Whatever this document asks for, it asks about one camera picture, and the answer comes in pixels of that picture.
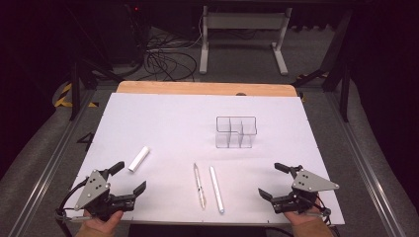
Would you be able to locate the black metal stand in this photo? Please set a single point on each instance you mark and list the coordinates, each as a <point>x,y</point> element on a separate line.
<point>75,92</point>
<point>345,95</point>

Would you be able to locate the person's left hand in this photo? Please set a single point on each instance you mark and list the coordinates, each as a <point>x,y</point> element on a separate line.
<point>103,224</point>

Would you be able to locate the clear plastic compartment organizer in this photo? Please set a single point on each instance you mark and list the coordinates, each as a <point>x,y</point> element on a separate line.
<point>236,132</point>

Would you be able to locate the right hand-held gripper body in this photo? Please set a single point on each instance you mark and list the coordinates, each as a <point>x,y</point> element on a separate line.
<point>311,182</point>

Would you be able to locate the white cylindrical stick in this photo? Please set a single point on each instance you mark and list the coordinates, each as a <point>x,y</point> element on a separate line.
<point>139,158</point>

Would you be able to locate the white metal desk frame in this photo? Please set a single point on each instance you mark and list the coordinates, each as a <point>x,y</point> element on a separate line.
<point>243,20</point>

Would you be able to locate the aluminium floor rail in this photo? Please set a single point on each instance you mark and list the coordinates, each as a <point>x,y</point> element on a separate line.
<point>42,177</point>
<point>369,174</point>

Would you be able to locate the wooden table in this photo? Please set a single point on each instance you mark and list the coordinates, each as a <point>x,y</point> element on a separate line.
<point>197,88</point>

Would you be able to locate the white table cover board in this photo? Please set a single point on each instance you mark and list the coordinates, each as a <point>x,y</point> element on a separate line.
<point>164,125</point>

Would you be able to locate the yellow black hazard tape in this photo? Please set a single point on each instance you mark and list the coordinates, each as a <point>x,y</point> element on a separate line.
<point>62,102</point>

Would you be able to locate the translucent clear pen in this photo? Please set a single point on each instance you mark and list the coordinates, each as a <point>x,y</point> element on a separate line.
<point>199,184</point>

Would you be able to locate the black equipment case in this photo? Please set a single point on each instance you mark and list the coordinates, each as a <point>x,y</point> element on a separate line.
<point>122,33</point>

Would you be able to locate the person's right hand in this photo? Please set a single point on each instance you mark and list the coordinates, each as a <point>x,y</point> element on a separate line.
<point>301,219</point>

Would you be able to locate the white pen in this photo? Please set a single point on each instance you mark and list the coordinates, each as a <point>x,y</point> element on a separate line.
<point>216,189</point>

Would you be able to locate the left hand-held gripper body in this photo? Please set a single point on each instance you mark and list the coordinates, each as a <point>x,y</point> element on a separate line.
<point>94,189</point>

